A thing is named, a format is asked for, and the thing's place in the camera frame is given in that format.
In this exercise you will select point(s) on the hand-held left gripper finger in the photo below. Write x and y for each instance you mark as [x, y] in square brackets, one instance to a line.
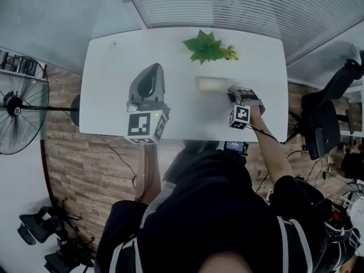
[159, 84]
[140, 87]

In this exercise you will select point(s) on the small yellow-green plant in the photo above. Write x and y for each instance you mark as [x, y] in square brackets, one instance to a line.
[231, 54]

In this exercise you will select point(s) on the person's left forearm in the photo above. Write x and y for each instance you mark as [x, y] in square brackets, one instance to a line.
[149, 175]

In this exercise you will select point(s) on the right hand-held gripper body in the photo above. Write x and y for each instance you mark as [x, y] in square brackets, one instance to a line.
[240, 116]

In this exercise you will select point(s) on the black office chair with headrest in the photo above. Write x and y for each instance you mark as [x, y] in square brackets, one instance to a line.
[327, 118]

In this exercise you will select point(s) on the green leafy plant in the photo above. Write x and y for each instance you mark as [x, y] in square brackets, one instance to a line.
[205, 48]

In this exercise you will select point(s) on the black chest device with screen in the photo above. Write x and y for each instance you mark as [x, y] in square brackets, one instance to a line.
[235, 146]

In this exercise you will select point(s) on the black standing fan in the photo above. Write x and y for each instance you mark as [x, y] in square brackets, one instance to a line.
[17, 107]

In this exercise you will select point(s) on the person's black clothed torso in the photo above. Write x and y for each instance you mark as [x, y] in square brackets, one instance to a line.
[213, 209]

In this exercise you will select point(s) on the white window blinds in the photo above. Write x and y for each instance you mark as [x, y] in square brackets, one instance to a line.
[241, 7]

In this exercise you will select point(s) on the person's right forearm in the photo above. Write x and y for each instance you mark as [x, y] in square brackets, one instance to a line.
[270, 152]

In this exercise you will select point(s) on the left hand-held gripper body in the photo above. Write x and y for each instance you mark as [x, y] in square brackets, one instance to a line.
[142, 124]

